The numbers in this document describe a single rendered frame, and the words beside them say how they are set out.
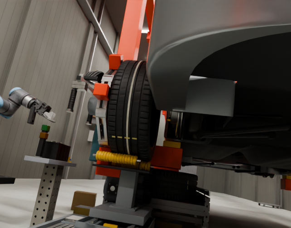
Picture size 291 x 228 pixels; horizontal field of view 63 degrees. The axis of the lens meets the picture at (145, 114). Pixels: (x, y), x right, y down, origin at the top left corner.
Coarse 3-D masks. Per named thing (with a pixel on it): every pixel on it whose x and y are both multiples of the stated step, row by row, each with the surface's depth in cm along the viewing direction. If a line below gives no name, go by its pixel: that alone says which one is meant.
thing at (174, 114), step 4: (172, 112) 146; (176, 112) 145; (180, 112) 145; (172, 116) 146; (176, 116) 146; (180, 116) 145; (172, 120) 148; (176, 120) 147; (180, 120) 146; (180, 124) 138; (180, 128) 140; (180, 132) 142; (176, 136) 147; (180, 136) 146
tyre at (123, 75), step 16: (128, 64) 145; (144, 64) 143; (128, 80) 133; (144, 80) 133; (112, 96) 131; (128, 96) 130; (144, 96) 128; (112, 112) 130; (144, 112) 128; (160, 112) 187; (112, 128) 132; (128, 128) 131; (144, 128) 129; (112, 144) 138; (144, 144) 133; (144, 160) 148
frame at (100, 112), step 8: (112, 72) 154; (104, 80) 141; (112, 80) 141; (104, 104) 136; (96, 112) 136; (104, 112) 135; (96, 120) 138; (104, 120) 137; (104, 128) 140; (104, 144) 146
